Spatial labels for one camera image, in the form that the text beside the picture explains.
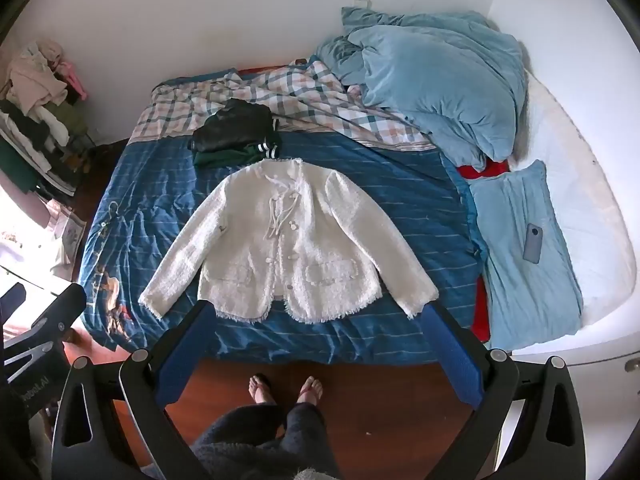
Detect black folded garment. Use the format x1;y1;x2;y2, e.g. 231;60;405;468
191;98;277;154

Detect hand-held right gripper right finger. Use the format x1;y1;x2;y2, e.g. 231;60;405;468
422;302;589;480

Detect person's left foot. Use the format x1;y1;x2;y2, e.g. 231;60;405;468
248;372;276;407

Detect light blue duvet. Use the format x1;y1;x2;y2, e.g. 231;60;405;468
314;6;529;172

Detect pile of assorted clothes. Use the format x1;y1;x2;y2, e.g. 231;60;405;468
0;39;99;202

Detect person's right foot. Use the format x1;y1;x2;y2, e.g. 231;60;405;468
296;375;324;407

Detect white mattress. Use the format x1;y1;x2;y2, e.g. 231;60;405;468
480;67;638;357

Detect blue striped bed sheet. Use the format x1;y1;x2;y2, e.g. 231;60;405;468
80;132;493;367

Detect white tweed jacket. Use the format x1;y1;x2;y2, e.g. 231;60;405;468
137;157;440;325

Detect grey smartphone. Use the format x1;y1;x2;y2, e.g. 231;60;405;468
522;223;543;265

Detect light blue pillow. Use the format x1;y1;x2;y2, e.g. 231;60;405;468
467;159;585;352

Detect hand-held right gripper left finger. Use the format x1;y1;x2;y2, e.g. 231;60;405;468
50;300;218;480

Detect person's foot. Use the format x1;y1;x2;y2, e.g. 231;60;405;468
296;375;324;407
248;372;276;407

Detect red sheet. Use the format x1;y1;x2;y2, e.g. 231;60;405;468
456;159;512;345

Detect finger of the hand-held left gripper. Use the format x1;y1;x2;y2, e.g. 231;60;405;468
29;282;88;353

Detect green garment with striped cuffs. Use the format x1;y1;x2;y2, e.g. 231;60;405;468
193;132;282;169

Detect plaid blanket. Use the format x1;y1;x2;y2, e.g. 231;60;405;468
131;57;437;152

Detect person's dark grey pants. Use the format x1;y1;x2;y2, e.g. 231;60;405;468
191;401;342;480

